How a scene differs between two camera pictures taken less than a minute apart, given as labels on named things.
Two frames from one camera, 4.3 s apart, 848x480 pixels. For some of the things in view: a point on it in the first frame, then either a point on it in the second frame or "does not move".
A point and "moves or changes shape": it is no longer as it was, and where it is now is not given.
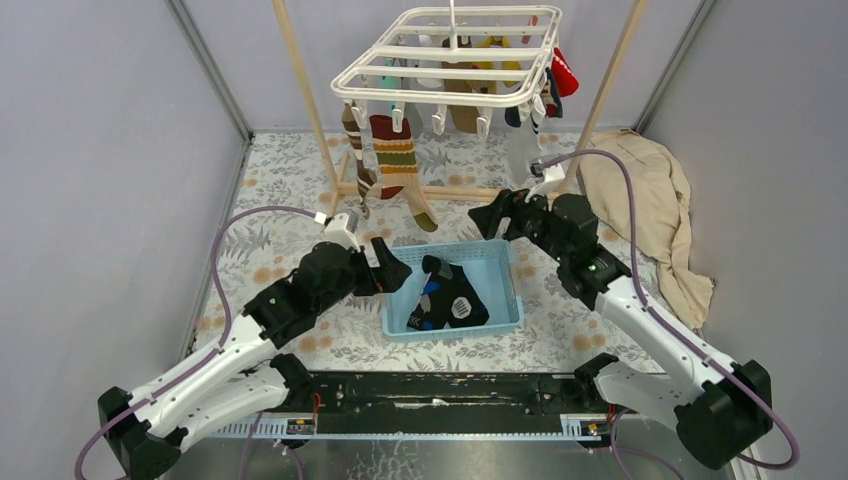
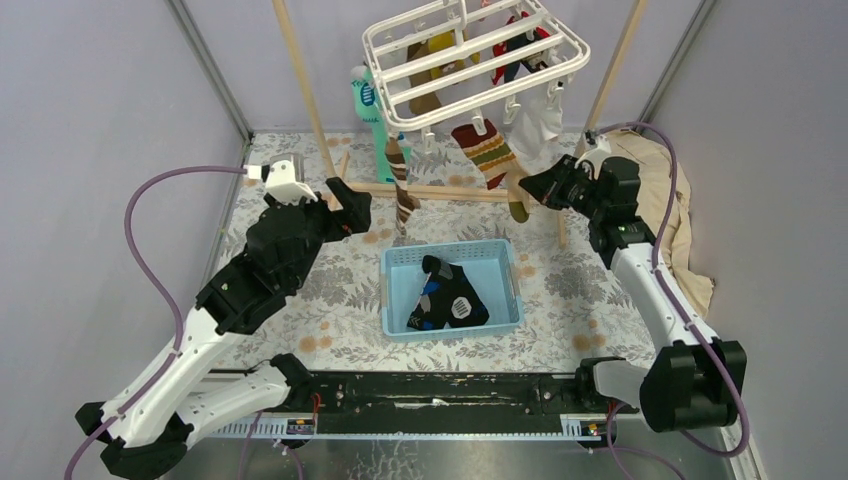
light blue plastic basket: [487, 266] does not move
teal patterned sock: [392, 82] → [370, 109]
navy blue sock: [513, 114] → [519, 41]
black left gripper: [389, 276] → [355, 217]
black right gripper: [488, 217] → [547, 187]
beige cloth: [662, 202] does not move
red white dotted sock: [567, 79] → [501, 47]
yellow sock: [494, 41] → [444, 41]
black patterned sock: [448, 297] does not move
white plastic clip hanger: [473, 58] moves or changes shape
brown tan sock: [464, 119] → [425, 103]
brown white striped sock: [366, 177] → [407, 203]
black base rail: [441, 402] does not move
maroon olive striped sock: [398, 167] → [494, 158]
